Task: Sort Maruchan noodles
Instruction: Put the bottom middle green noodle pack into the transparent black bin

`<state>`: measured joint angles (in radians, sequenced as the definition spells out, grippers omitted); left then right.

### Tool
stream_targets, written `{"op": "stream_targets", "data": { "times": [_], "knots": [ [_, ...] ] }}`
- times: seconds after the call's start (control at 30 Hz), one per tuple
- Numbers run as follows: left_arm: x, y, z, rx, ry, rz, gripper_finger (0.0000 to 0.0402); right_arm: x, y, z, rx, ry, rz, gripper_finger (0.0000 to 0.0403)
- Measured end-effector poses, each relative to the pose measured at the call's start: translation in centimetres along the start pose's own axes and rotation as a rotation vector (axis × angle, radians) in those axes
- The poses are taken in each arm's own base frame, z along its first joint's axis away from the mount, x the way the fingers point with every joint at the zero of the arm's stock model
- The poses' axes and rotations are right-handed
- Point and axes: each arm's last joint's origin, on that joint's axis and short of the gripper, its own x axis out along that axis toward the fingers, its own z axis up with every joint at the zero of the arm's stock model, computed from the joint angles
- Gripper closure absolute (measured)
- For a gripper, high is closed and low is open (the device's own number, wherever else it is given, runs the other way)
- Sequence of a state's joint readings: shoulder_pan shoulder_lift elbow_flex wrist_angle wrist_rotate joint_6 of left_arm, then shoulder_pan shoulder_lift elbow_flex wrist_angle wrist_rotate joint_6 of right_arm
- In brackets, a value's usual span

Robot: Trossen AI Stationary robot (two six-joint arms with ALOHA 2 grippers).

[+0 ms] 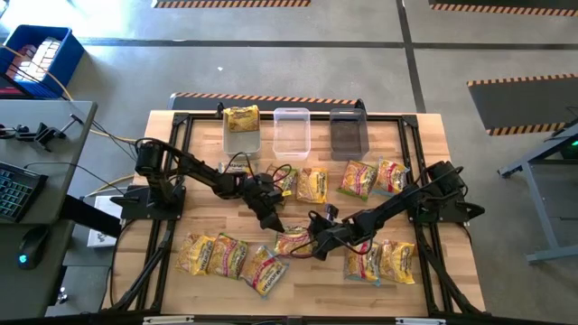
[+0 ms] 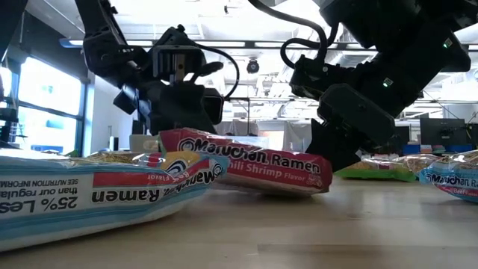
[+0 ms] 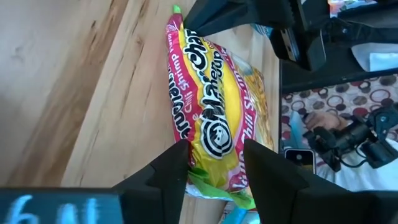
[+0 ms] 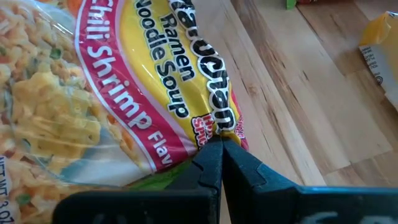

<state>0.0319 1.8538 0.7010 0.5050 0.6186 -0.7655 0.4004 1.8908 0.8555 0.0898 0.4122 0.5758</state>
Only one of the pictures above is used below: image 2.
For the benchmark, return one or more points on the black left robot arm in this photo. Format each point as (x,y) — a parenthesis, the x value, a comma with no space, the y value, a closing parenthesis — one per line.
(101,45)

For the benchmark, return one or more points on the long ceiling light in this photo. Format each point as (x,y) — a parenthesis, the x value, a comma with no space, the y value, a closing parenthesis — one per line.
(71,42)

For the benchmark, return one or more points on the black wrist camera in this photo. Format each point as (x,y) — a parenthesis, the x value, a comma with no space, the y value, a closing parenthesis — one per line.
(214,106)
(306,80)

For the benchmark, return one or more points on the black shelf equipment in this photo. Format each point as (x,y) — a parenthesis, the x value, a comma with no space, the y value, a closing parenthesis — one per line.
(7,127)

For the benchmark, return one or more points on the small white device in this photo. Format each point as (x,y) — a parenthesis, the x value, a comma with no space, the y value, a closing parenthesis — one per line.
(114,143)

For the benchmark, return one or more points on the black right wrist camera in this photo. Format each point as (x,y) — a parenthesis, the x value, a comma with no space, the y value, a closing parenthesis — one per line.
(306,80)

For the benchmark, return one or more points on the black ceiling camera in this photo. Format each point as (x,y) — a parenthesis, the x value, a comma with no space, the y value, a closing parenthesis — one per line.
(252,66)

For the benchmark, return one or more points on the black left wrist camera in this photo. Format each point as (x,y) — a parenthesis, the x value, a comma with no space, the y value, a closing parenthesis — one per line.
(214,106)

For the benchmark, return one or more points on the blue desk boxes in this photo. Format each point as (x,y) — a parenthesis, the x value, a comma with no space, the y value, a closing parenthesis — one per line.
(411,148)

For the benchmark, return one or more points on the red lime chili ramen pack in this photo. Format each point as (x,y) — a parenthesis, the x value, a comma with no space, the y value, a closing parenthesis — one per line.
(381,173)
(261,168)

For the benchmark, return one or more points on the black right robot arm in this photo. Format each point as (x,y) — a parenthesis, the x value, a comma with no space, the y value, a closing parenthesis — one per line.
(411,30)

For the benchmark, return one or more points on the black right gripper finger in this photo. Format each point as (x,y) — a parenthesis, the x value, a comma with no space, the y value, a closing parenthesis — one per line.
(328,149)

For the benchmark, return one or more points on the large window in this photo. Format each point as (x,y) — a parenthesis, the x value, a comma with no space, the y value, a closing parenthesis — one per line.
(48,104)

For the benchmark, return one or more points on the black computer monitor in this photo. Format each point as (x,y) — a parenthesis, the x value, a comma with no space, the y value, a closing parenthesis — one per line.
(473,134)
(403,134)
(442,132)

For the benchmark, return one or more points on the blue beef ramen pack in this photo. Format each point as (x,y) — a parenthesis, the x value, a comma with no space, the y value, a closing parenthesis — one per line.
(452,179)
(112,194)

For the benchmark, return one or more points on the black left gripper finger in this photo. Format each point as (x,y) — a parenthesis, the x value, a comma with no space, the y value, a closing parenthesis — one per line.
(183,112)

